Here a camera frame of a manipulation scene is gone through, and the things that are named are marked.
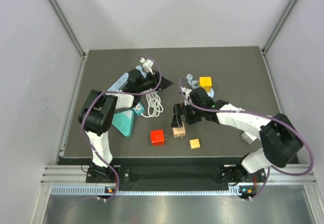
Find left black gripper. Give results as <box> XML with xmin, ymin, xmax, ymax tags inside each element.
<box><xmin>137</xmin><ymin>69</ymin><xmax>173</xmax><ymax>93</ymax></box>

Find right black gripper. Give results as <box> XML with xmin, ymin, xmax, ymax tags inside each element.
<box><xmin>172</xmin><ymin>101</ymin><xmax>205</xmax><ymax>128</ymax></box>

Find orange cube socket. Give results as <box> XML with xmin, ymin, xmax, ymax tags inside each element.
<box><xmin>172</xmin><ymin>125</ymin><xmax>186</xmax><ymax>139</ymax></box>

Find blue cable with plug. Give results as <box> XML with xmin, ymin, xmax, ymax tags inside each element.
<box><xmin>185</xmin><ymin>73</ymin><xmax>216</xmax><ymax>99</ymax></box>

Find red plug adapter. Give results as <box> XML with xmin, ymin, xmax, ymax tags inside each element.
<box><xmin>150</xmin><ymin>129</ymin><xmax>166</xmax><ymax>146</ymax></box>

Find yellow cube socket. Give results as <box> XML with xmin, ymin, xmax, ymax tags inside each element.
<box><xmin>199</xmin><ymin>77</ymin><xmax>212</xmax><ymax>93</ymax></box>

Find orange plug adapter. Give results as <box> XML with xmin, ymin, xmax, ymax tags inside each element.
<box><xmin>189</xmin><ymin>139</ymin><xmax>200</xmax><ymax>150</ymax></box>

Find teal triangular power strip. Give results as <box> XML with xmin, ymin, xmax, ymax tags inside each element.
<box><xmin>112</xmin><ymin>109</ymin><xmax>135</xmax><ymax>137</ymax></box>

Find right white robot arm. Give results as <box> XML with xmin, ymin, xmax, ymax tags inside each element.
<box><xmin>171</xmin><ymin>88</ymin><xmax>302</xmax><ymax>182</ymax></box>

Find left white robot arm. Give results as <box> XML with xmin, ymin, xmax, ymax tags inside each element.
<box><xmin>78</xmin><ymin>69</ymin><xmax>173</xmax><ymax>182</ymax></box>

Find white cube plug adapter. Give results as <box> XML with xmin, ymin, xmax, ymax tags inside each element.
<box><xmin>241</xmin><ymin>132</ymin><xmax>257</xmax><ymax>144</ymax></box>

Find light blue power strip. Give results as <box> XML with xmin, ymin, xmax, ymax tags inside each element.
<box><xmin>107</xmin><ymin>72</ymin><xmax>129</xmax><ymax>91</ymax></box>

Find teal rectangular power strip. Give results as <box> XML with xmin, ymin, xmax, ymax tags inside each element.
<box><xmin>132</xmin><ymin>102</ymin><xmax>145</xmax><ymax>116</ymax></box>

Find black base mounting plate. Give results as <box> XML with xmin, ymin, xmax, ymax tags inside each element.
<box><xmin>86</xmin><ymin>165</ymin><xmax>265</xmax><ymax>185</ymax></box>

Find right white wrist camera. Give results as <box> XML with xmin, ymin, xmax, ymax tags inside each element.
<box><xmin>180</xmin><ymin>87</ymin><xmax>192</xmax><ymax>100</ymax></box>

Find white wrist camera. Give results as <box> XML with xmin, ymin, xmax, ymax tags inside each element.
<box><xmin>139</xmin><ymin>57</ymin><xmax>154</xmax><ymax>73</ymax></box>
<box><xmin>180</xmin><ymin>87</ymin><xmax>192</xmax><ymax>100</ymax></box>

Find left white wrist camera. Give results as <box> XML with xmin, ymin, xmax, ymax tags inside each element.
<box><xmin>139</xmin><ymin>57</ymin><xmax>154</xmax><ymax>73</ymax></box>

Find white coiled power cable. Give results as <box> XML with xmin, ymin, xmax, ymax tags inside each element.
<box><xmin>140</xmin><ymin>92</ymin><xmax>165</xmax><ymax>119</ymax></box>

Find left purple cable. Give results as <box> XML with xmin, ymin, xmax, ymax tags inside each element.
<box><xmin>80</xmin><ymin>54</ymin><xmax>163</xmax><ymax>202</ymax></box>

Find purple cable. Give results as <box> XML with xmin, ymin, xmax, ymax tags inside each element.
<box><xmin>179</xmin><ymin>77</ymin><xmax>314</xmax><ymax>202</ymax></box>
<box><xmin>80</xmin><ymin>54</ymin><xmax>163</xmax><ymax>202</ymax></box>

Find grey slotted cable duct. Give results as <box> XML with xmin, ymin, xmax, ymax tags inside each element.
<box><xmin>51</xmin><ymin>185</ymin><xmax>242</xmax><ymax>196</ymax></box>

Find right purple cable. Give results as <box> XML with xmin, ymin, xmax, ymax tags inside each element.
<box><xmin>179</xmin><ymin>77</ymin><xmax>314</xmax><ymax>202</ymax></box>

